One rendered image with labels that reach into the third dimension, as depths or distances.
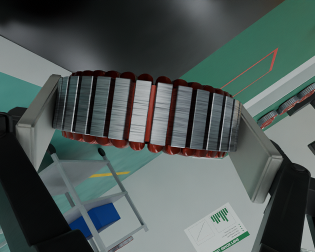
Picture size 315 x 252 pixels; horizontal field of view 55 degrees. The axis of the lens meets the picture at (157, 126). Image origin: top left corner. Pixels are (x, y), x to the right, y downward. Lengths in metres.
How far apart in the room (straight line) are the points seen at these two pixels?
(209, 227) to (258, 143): 5.24
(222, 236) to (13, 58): 5.24
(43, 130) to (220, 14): 0.23
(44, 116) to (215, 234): 5.29
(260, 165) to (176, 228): 5.35
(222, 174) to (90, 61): 5.06
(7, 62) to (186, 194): 5.18
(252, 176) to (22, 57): 0.19
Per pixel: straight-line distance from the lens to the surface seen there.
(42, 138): 0.16
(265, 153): 0.16
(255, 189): 0.17
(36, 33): 0.21
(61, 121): 0.16
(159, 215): 5.54
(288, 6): 0.52
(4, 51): 0.25
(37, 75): 0.28
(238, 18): 0.37
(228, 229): 5.38
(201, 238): 5.46
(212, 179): 5.29
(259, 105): 1.53
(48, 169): 2.41
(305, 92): 1.82
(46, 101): 0.17
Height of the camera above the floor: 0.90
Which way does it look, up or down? 14 degrees down
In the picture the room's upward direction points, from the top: 147 degrees clockwise
